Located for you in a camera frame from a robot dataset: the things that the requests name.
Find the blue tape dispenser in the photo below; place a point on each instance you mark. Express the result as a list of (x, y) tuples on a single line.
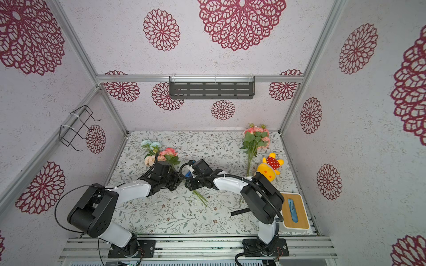
[(189, 174)]

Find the black wristwatch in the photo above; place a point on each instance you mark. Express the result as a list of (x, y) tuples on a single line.
[(239, 212)]

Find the dark grey wall shelf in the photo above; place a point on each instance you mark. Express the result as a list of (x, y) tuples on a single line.
[(212, 89)]

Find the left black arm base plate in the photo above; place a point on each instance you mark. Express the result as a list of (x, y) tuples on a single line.
[(146, 247)]

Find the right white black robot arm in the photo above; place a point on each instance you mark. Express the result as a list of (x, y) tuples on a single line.
[(261, 196)]

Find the wooden tray white rim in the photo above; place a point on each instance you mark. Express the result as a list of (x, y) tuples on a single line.
[(303, 224)]

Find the yellow plush toy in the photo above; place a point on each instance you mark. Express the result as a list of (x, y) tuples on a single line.
[(269, 167)]

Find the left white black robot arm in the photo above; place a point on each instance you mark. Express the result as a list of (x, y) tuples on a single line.
[(93, 214)]

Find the blue tool on tray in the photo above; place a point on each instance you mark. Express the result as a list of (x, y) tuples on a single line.
[(293, 211)]

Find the floral patterned table mat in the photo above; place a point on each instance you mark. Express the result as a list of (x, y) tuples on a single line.
[(183, 212)]

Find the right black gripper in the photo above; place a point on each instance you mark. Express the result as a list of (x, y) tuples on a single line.
[(192, 181)]

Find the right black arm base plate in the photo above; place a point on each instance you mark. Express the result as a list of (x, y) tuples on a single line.
[(279, 249)]

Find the pink rose bouquet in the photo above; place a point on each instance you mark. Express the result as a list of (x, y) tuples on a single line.
[(255, 138), (156, 153)]

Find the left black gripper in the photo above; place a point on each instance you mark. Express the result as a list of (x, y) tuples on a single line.
[(178, 179)]

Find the black wire wall rack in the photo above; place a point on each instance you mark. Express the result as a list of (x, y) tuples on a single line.
[(68, 133)]

